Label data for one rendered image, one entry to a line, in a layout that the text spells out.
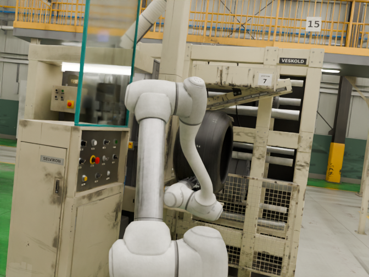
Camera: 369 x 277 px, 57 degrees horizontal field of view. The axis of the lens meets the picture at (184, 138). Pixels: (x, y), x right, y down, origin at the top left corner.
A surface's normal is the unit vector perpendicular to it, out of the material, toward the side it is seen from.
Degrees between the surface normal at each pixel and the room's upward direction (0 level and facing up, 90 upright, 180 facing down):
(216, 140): 74
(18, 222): 90
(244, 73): 90
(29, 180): 90
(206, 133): 63
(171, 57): 90
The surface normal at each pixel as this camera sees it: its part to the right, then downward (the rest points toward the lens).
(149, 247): 0.18, -0.40
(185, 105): 0.22, 0.58
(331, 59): -0.14, 0.04
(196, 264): 0.07, -0.15
